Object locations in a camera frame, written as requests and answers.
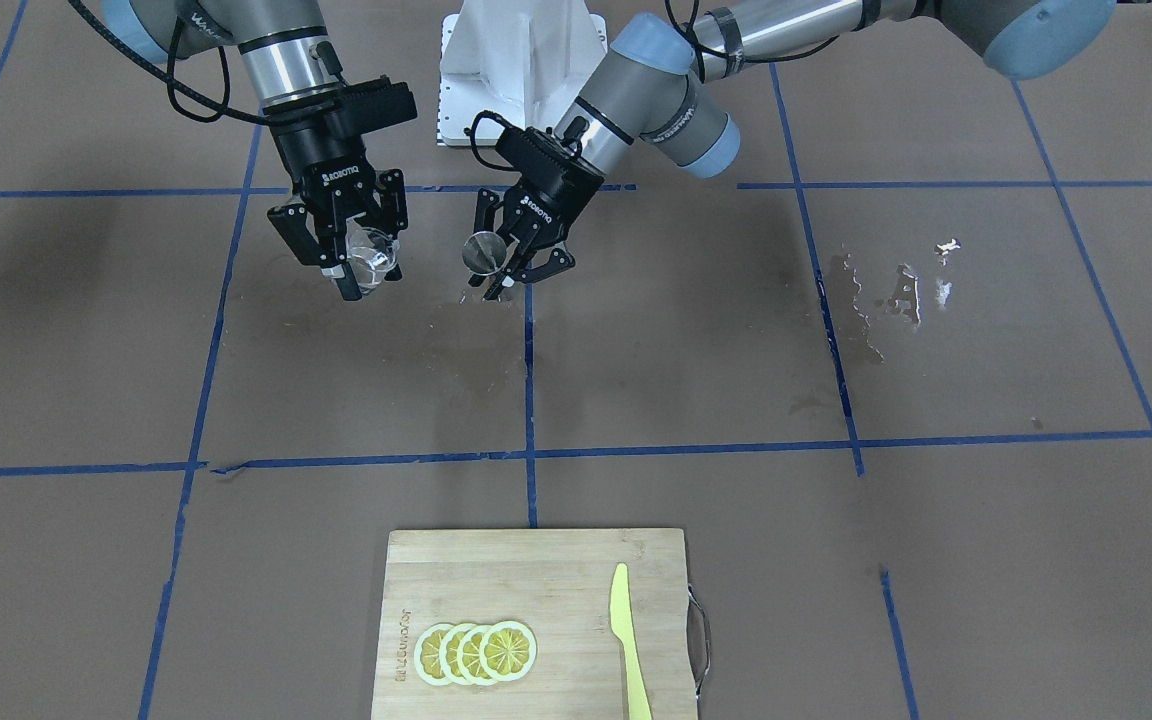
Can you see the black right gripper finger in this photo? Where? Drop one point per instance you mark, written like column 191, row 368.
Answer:
column 391, row 220
column 325, row 251

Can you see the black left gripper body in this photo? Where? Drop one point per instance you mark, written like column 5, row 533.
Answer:
column 558, row 188

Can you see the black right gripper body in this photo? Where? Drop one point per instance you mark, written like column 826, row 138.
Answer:
column 324, row 158

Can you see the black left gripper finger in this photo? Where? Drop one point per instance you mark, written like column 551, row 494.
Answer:
column 489, row 213
column 521, row 271

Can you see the steel measuring jigger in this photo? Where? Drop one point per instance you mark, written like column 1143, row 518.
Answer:
column 485, row 254

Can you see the clear glass cup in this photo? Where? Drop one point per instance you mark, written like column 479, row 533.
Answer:
column 372, row 256

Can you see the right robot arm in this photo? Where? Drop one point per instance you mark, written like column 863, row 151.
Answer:
column 284, row 45

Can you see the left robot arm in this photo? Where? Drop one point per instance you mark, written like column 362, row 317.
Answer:
column 652, row 87

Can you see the bamboo cutting board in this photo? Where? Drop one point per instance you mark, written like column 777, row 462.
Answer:
column 444, row 588

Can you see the yellow plastic knife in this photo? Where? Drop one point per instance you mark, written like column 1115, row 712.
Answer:
column 622, row 626

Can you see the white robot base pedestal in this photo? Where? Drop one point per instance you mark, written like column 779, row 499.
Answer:
column 525, row 60

